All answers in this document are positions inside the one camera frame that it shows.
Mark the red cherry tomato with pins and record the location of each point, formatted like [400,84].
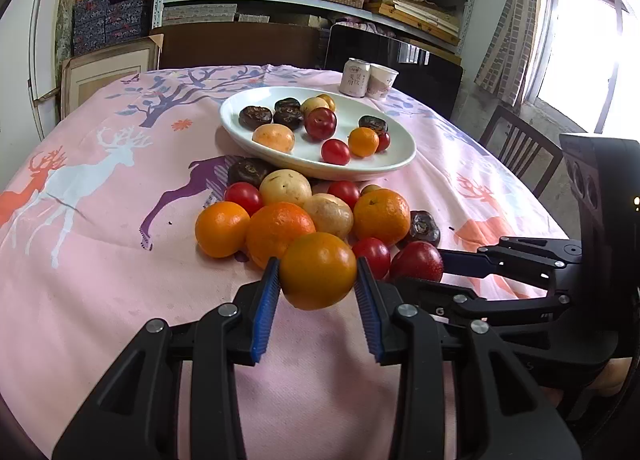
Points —
[343,192]
[335,151]
[385,141]
[243,197]
[372,256]

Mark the grey patterned box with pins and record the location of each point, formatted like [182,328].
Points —
[200,15]

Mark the yellowish orange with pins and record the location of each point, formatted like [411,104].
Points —
[328,100]

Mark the stack of wooden boards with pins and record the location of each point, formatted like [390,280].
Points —
[415,15]

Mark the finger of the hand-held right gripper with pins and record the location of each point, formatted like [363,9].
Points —
[475,305]
[465,264]

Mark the stack of blue patterned boxes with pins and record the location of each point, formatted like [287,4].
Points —
[110,25]

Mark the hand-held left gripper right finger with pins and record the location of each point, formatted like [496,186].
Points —
[369,315]

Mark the red plum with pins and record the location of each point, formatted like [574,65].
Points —
[416,262]
[320,123]

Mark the pink folded cloth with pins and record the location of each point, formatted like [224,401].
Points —
[357,24]

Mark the small yellow pepino melon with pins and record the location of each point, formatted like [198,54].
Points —
[371,188]

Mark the beige framed picture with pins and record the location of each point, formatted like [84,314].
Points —
[105,75]

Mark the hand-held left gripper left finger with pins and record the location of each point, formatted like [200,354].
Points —
[265,310]

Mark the glossy black panel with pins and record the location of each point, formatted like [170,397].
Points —
[425,85]

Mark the white drink can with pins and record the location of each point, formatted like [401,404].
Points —
[354,77]

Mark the brown board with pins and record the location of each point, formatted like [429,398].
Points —
[240,47]

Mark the dark wooden slat chair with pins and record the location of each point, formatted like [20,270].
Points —
[530,132]

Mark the white oval plate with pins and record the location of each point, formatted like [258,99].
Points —
[300,162]

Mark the white paper cup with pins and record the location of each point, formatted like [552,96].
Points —
[382,81]

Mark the bright glass window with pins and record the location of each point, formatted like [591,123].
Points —
[580,50]

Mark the mottled grey board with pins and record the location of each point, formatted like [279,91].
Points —
[65,15]

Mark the pink deer print tablecloth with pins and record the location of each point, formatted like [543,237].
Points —
[125,265]

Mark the white leaning boards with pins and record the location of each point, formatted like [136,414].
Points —
[40,40]

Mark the brick pattern curtain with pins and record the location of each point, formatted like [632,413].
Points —
[510,30]

